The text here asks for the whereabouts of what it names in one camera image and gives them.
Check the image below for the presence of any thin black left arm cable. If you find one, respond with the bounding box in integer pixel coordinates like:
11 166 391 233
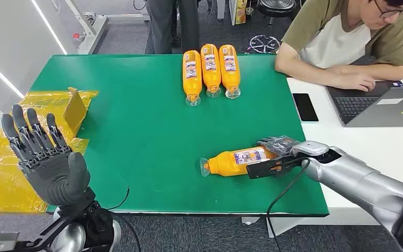
107 187 142 252

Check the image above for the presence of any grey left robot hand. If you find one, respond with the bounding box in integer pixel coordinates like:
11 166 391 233
1 104 97 210

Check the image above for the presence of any yellow cardboard piece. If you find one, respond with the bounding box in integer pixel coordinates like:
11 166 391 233
63 88 88 132

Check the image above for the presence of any orange juice bottle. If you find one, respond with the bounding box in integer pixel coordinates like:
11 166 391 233
199 146 279 177
182 50 203 107
200 43 222 99
218 44 242 100

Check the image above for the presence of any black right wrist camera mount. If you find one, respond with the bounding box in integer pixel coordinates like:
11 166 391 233
246 157 306 180

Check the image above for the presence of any black round stool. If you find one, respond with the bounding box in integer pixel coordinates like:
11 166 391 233
256 0 297 26

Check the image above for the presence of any grey laptop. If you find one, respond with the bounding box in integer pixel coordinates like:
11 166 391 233
326 80 403 128

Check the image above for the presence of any grey metal stand base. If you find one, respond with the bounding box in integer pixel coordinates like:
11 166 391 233
64 0 109 55

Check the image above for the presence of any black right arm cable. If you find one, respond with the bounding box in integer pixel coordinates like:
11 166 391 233
266 157 311 252

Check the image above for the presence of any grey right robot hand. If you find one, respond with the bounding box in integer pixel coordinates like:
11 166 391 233
256 135 300 157

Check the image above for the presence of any seated person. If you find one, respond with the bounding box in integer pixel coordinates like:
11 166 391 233
274 0 403 93

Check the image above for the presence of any yellow printed carton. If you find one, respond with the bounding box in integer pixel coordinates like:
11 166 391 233
234 0 248 25

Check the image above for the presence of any standing person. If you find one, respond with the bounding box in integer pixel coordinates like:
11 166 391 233
146 0 201 55

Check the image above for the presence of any black smartphone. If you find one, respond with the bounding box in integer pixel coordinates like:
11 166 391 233
292 92 320 123

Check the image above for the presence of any chrome stool base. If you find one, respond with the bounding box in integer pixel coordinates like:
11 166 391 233
249 34 281 55

